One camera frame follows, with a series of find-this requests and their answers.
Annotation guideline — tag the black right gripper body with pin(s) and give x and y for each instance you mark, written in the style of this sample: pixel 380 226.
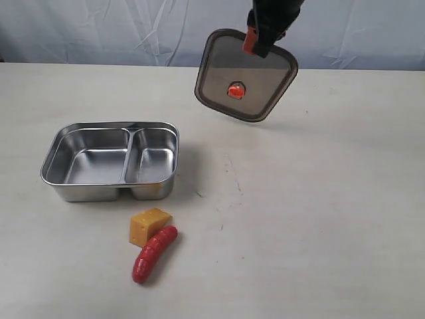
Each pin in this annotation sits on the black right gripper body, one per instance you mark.
pixel 271 19

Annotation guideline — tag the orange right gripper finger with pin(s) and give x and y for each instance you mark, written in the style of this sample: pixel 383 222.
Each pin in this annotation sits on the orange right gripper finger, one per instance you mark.
pixel 250 40

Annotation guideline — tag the dark transparent box lid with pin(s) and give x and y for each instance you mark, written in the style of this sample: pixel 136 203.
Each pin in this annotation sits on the dark transparent box lid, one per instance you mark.
pixel 241 85

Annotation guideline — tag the stainless steel lunch box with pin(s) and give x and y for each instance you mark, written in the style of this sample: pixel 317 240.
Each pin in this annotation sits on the stainless steel lunch box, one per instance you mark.
pixel 94 161

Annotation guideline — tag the yellow toy cheese wedge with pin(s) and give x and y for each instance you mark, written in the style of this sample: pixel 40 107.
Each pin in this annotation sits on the yellow toy cheese wedge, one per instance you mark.
pixel 144 225

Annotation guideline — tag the blue-grey backdrop cloth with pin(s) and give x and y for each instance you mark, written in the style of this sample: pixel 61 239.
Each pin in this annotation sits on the blue-grey backdrop cloth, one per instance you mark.
pixel 386 35

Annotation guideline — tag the red toy sausage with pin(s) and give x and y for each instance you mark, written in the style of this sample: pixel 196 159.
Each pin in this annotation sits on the red toy sausage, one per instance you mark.
pixel 151 253

